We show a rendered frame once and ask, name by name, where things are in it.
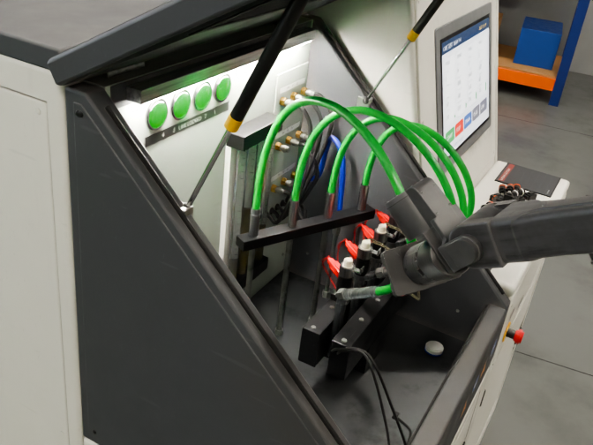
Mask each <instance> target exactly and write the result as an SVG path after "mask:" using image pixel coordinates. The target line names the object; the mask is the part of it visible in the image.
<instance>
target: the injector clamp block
mask: <svg viewBox="0 0 593 445"><path fill-rule="evenodd" d="M388 284H390V280H389V277H386V278H385V279H384V280H383V282H382V283H381V284H380V285H379V278H377V282H376V286H378V285H379V287H381V286H386V285H388ZM408 296H409V295H406V296H402V297H401V296H399V297H395V296H394V295H393V293H390V294H387V295H383V296H381V297H379V298H367V300H366V301H365V302H364V298H361V300H360V305H359V309H358V310H357V311H356V313H355V314H354V315H353V316H352V317H351V318H350V320H349V321H348V317H349V308H350V302H351V300H348V301H347V302H346V309H345V312H344V316H343V322H342V329H341V330H340V332H339V333H338V334H337V335H336V336H335V337H334V339H333V340H332V343H331V349H330V354H329V357H328V355H327V353H328V348H329V343H330V337H331V332H332V326H333V321H334V312H335V304H336V302H335V301H333V300H331V299H329V300H328V301H327V302H326V303H325V304H324V305H323V306H322V307H321V308H320V309H319V310H318V311H317V312H316V313H315V314H314V315H313V317H312V318H311V319H310V320H309V321H308V322H307V323H306V324H305V325H304V326H303V329H302V335H301V342H300V348H299V354H298V360H299V361H301V362H304V363H305V364H307V365H309V366H313V367H315V366H316V365H317V364H318V363H319V362H320V360H321V359H323V358H324V357H326V358H328V364H327V373H328V374H331V375H333V376H334V377H336V378H338V379H341V380H343V381H344V380H345V379H346V377H347V376H348V375H349V373H350V372H351V371H352V369H354V370H356V371H358V372H360V373H365V372H366V370H367V369H368V368H369V365H368V363H367V361H366V359H365V357H364V356H363V355H362V354H361V353H359V352H355V351H350V352H341V353H340V354H339V355H337V354H336V353H337V351H334V352H331V350H332V349H334V348H346V347H356V348H360V349H363V350H365V351H367V352H368V353H369V354H370V355H371V356H372V358H373V360H374V359H375V358H376V357H377V356H378V355H379V353H380V352H381V350H382V349H383V344H384V341H385V336H386V332H387V323H388V322H389V321H390V320H391V319H392V318H393V316H394V315H395V313H396V312H397V311H398V310H399V308H400V307H401V306H402V304H403V303H404V301H405V300H406V299H407V297H408ZM347 321H348V322H347Z"/></svg>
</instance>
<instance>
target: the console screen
mask: <svg viewBox="0 0 593 445"><path fill-rule="evenodd" d="M434 45H435V79H436V114H437V132H438V133H439V134H440V135H441V136H443V137H444V138H445V139H446V140H447V141H448V142H449V143H450V144H451V145H452V146H453V147H454V149H455V150H456V151H457V153H458V154H459V155H460V156H462V155H463V154H464V153H465V152H466V151H467V150H468V149H469V148H470V147H471V146H472V145H473V144H474V143H475V142H476V141H477V140H478V139H479V138H480V137H481V136H482V135H483V134H484V132H485V131H486V130H487V129H488V128H489V127H490V126H491V115H492V2H489V3H487V4H484V5H482V6H480V7H478V8H476V9H475V10H473V11H470V12H468V13H466V14H464V15H462V16H460V17H459V18H457V19H454V20H452V21H450V22H448V23H446V24H445V25H443V26H440V27H438V28H436V29H435V30H434Z"/></svg>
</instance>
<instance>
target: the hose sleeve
mask: <svg viewBox="0 0 593 445"><path fill-rule="evenodd" d="M377 287H379V286H368V287H361V288H350V289H346V290H344V292H343V296H344V298H345V299H358V298H379V297H381V296H378V295H377V294H376V292H375V290H376V288H377Z"/></svg>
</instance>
